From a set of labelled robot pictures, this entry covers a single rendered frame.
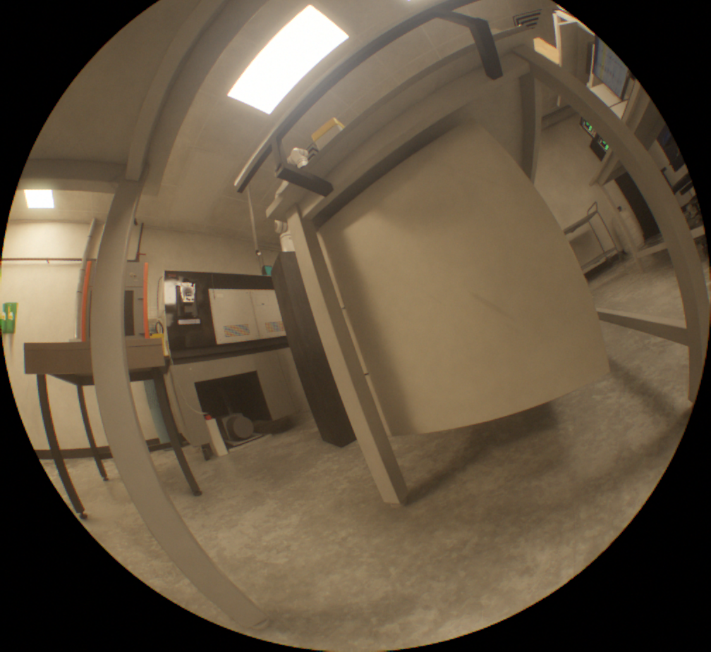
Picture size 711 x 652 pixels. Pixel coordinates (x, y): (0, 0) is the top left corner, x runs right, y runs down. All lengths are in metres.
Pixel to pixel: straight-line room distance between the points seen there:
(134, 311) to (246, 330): 1.07
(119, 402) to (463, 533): 0.59
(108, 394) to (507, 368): 0.62
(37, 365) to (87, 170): 0.84
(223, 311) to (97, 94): 1.75
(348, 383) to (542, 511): 0.51
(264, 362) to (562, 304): 1.83
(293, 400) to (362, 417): 1.48
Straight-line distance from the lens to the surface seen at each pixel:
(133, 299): 1.24
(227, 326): 1.92
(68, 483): 1.30
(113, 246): 0.41
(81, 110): 0.55
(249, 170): 0.66
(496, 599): 0.45
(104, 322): 0.36
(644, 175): 0.54
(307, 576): 0.59
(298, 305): 1.18
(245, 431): 1.90
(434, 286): 0.47
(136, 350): 1.07
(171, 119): 0.50
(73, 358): 1.13
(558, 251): 0.48
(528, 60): 0.66
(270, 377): 1.88
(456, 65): 0.60
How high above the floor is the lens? 0.43
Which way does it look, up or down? 14 degrees up
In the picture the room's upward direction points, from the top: 20 degrees counter-clockwise
